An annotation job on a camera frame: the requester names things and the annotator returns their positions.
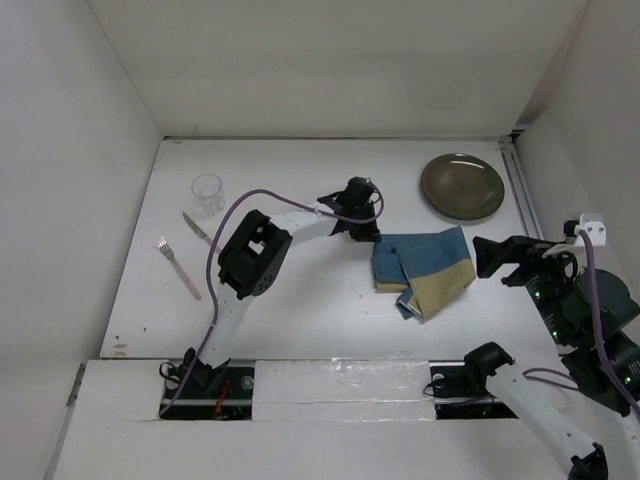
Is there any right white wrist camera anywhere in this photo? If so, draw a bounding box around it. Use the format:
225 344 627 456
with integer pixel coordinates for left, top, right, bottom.
563 213 607 247

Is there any dark olive round plate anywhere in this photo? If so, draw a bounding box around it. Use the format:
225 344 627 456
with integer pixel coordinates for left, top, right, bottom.
420 153 505 221

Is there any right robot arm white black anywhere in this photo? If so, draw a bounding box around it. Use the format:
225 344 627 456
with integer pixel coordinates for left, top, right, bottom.
461 227 639 479

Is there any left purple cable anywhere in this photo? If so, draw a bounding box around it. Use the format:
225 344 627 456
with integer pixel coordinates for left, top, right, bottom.
158 179 386 416

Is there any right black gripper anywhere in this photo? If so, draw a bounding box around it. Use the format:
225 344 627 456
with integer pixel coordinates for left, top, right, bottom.
473 232 585 342

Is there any pink handled fork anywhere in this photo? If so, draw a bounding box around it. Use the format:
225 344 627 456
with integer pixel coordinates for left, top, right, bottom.
157 237 202 301

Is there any pink handled knife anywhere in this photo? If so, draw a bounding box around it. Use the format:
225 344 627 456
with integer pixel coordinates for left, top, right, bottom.
182 212 213 247

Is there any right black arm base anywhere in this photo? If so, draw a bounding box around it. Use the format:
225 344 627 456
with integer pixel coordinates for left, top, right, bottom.
423 361 517 421

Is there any clear plastic cup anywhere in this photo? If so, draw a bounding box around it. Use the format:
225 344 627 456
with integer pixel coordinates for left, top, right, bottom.
191 174 226 216

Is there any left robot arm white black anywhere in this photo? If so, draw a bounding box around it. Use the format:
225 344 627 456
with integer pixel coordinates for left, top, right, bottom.
188 176 384 397

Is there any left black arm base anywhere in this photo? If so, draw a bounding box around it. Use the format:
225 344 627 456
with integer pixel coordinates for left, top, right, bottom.
159 348 256 421

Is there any aluminium rail right side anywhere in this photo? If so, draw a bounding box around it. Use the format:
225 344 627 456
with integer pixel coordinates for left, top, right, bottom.
498 135 543 238

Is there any blue beige cloth placemat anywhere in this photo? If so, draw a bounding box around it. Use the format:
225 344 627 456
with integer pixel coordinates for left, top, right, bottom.
372 227 476 321

